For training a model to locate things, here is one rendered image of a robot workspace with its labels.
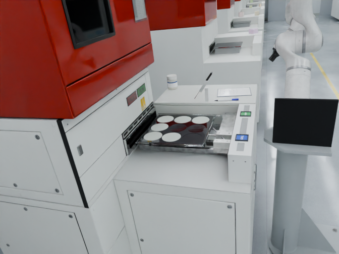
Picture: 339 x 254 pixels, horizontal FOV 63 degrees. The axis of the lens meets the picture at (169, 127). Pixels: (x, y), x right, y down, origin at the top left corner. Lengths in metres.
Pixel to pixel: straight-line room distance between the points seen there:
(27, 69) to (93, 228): 0.70
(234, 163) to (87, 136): 0.61
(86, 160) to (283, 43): 1.15
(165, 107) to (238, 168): 0.74
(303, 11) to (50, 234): 1.62
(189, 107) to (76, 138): 0.82
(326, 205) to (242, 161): 1.40
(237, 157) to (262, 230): 1.10
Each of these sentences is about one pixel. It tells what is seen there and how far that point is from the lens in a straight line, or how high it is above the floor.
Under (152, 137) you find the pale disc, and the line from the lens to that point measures 1.46.
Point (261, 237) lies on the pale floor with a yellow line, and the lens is 2.13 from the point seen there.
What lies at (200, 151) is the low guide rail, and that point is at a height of 0.83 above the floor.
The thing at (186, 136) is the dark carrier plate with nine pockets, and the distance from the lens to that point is 1.43.
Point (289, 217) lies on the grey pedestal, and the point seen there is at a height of 0.31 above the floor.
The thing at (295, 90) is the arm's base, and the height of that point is 1.07.
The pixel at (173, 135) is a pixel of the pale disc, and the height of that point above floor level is 0.90.
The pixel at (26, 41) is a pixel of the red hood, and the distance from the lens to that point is 1.00.
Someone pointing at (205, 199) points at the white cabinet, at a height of 0.76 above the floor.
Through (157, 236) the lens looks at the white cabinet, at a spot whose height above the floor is 0.49.
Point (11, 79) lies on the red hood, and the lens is 1.10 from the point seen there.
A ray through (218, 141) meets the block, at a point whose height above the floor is 0.91.
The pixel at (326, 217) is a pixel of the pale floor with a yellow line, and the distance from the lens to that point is 2.37.
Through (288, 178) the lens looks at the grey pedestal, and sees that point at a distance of 1.66.
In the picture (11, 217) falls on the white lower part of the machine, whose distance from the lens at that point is 1.61.
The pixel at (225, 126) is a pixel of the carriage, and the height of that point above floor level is 0.88.
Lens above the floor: 1.57
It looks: 26 degrees down
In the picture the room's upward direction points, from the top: 7 degrees counter-clockwise
